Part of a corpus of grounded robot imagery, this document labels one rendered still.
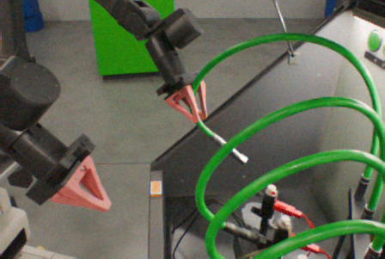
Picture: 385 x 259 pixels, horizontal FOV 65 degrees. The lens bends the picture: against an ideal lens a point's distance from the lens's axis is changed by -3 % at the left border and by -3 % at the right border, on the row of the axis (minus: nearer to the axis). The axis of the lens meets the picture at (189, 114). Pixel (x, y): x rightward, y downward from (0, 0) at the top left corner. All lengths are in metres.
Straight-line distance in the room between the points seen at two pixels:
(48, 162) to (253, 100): 0.61
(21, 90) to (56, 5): 7.07
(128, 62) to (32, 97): 3.53
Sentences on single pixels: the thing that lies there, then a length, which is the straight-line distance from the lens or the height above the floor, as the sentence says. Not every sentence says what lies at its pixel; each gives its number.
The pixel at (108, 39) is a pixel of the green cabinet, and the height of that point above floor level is 0.53.
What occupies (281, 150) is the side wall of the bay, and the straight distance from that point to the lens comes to 1.01.
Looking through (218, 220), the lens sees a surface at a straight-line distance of 0.43.
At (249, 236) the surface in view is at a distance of 0.60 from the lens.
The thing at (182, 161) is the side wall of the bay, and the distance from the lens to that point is 0.96.
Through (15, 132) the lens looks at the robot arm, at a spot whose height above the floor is 1.37.
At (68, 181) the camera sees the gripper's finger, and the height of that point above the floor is 1.31.
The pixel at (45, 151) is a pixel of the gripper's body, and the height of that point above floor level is 1.35.
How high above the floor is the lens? 1.58
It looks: 30 degrees down
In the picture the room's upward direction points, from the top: straight up
